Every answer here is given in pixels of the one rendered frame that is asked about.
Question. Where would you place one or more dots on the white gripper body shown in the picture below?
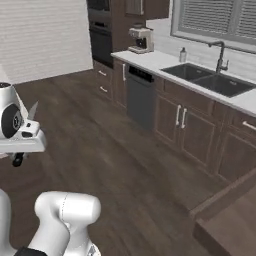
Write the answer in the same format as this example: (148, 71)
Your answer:
(23, 145)

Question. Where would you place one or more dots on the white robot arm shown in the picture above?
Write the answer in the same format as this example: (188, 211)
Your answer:
(63, 213)

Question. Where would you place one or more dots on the dark brown wooden drawer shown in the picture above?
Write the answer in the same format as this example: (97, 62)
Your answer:
(230, 230)

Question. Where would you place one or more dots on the dark grey dishwasher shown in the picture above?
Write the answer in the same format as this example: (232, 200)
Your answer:
(140, 100)

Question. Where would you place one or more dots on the beige coffee machine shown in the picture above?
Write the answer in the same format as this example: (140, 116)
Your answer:
(141, 38)

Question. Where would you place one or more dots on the dark brown base cupboards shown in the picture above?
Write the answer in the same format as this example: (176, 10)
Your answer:
(196, 133)

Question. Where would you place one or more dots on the grey soap dispenser bottle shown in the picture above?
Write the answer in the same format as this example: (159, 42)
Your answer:
(182, 56)

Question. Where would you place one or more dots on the black double sink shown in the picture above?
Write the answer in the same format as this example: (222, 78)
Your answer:
(213, 81)

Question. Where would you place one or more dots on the dark metal tap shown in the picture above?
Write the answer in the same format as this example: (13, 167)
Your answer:
(220, 56)

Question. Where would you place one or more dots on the window with grey blinds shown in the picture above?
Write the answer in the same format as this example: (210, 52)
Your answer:
(213, 16)

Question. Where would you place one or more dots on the black wall oven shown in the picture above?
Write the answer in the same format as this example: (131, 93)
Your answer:
(101, 43)

